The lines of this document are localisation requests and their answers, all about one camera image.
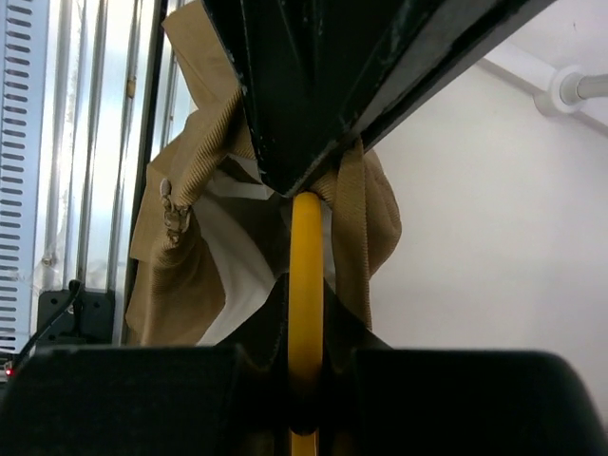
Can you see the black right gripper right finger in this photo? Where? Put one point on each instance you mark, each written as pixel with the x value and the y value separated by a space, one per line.
pixel 344 334

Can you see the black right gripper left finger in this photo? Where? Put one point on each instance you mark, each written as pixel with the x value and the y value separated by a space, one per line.
pixel 254 413

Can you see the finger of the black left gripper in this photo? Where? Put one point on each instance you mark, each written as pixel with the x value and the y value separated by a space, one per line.
pixel 427 45
pixel 297 63

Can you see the yellow hanger of tan skirt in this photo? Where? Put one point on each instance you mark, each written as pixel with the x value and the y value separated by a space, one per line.
pixel 305 321

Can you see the tan corduroy skirt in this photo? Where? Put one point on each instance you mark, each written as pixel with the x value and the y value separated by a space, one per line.
pixel 211 240

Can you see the white clothes rack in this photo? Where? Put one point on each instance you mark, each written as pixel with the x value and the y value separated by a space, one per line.
pixel 566 91

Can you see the aluminium rail frame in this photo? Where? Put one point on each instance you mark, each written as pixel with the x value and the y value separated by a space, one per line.
pixel 108 69

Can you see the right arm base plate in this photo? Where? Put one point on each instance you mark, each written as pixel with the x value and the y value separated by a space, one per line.
pixel 73 316

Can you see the slotted cable duct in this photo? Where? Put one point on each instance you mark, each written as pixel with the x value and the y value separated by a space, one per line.
pixel 24 33

